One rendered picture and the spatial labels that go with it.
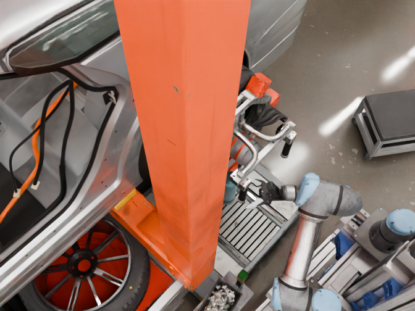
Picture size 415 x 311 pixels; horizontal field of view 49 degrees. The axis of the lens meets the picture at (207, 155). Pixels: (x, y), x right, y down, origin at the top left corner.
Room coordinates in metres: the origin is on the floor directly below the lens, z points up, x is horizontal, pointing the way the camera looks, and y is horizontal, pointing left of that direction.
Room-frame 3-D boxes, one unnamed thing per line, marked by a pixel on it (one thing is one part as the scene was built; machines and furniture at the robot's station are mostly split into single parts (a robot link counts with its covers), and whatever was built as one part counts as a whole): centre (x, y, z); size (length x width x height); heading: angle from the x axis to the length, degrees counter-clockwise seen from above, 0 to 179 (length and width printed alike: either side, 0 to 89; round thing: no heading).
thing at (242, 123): (1.14, -0.27, 1.03); 0.19 x 0.18 x 0.11; 50
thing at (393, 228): (0.68, -0.84, 0.98); 0.13 x 0.12 x 0.14; 59
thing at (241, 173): (0.99, -0.14, 1.03); 0.19 x 0.18 x 0.11; 50
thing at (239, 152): (1.10, -0.16, 0.85); 0.21 x 0.14 x 0.14; 50
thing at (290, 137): (1.14, -0.37, 0.93); 0.09 x 0.05 x 0.05; 50
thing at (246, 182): (0.88, -0.15, 0.93); 0.09 x 0.05 x 0.05; 50
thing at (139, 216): (0.78, 0.31, 0.69); 0.52 x 0.17 x 0.35; 50
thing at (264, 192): (0.88, -0.32, 0.80); 0.12 x 0.08 x 0.09; 95
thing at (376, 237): (0.68, -0.83, 0.87); 0.15 x 0.15 x 0.10
